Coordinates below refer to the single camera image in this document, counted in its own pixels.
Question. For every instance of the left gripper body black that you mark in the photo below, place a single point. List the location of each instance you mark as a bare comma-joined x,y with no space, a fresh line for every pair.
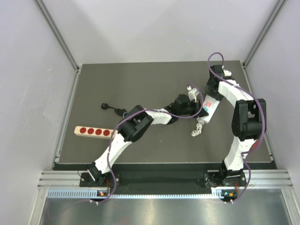
192,107

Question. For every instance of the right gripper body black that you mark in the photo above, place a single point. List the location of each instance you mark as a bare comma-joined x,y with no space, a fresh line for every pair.
212,93

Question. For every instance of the white power strip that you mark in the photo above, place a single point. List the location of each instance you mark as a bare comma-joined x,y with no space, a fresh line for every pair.
210,105

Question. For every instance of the red cube plug adapter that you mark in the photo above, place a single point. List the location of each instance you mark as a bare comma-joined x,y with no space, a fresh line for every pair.
254,145

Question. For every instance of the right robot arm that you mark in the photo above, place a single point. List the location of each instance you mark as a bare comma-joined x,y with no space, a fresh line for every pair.
248,123

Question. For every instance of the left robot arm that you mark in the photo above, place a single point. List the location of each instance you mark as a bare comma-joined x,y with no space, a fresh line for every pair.
133,126

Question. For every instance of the wooden power strip red sockets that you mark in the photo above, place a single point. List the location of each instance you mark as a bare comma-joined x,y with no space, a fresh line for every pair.
94,132

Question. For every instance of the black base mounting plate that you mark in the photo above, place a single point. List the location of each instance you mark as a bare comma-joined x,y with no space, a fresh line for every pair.
202,179

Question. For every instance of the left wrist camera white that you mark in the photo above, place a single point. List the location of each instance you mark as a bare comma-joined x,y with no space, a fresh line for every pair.
192,93

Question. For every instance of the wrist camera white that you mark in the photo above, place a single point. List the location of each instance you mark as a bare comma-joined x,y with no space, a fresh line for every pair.
192,93
227,72

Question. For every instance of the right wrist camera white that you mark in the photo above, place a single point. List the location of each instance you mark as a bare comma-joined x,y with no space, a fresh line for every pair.
227,72

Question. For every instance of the white slotted cable duct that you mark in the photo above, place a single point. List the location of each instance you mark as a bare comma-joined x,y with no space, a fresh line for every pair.
102,193

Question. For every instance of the right aluminium frame post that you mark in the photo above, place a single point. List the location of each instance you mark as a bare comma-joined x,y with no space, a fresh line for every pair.
250,56

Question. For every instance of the aluminium frame post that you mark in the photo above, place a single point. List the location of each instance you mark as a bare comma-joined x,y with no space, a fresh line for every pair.
77,69
250,56

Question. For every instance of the left aluminium frame post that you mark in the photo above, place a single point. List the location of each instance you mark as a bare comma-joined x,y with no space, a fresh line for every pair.
77,69

